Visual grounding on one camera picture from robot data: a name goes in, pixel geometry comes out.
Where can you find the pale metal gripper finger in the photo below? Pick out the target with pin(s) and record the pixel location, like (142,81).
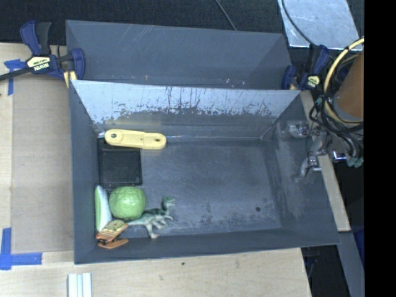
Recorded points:
(306,167)
(297,128)

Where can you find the grey metal bin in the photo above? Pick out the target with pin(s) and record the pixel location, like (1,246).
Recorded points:
(210,178)

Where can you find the green toy dinosaur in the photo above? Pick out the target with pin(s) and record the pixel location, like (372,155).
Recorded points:
(150,220)

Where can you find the yellow flat plastic tool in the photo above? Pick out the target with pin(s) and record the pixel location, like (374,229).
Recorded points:
(133,139)

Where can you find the black square flat box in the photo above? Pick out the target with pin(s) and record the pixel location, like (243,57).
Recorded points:
(120,166)

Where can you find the green toy cabbage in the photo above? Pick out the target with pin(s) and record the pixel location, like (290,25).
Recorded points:
(127,202)

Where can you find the orange patterned clip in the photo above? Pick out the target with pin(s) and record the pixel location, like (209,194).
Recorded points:
(110,232)

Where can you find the white and green melon slice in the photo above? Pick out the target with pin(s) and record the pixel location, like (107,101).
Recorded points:
(101,209)

